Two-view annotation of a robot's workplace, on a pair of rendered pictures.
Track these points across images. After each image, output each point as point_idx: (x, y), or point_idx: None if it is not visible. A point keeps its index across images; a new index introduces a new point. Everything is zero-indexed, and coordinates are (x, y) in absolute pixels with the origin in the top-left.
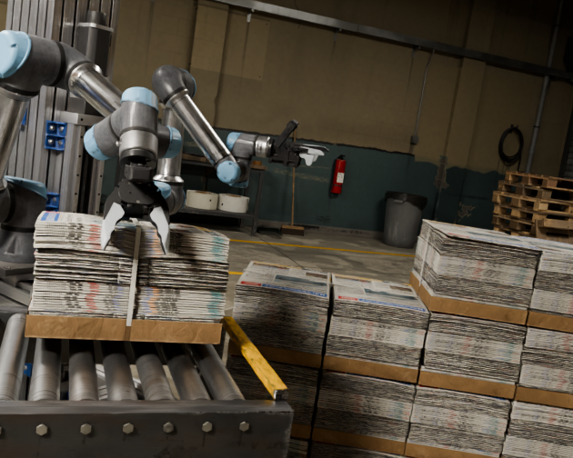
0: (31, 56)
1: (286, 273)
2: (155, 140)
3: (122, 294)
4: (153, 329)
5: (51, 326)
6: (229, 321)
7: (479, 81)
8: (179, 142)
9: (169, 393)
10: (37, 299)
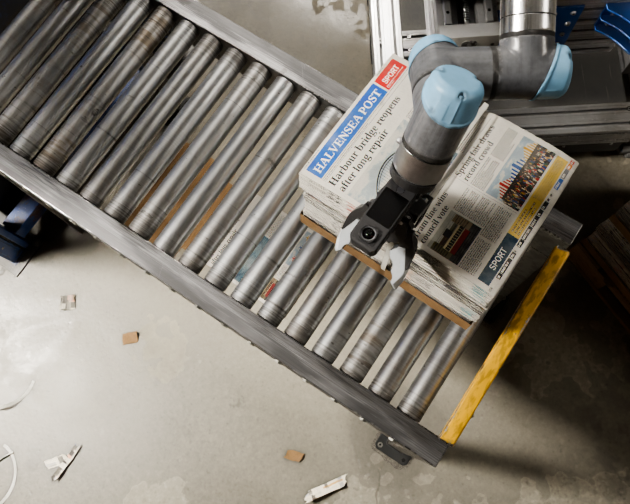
0: None
1: None
2: (438, 169)
3: (379, 251)
4: (404, 284)
5: (319, 230)
6: (552, 264)
7: None
8: (558, 93)
9: (364, 365)
10: (309, 209)
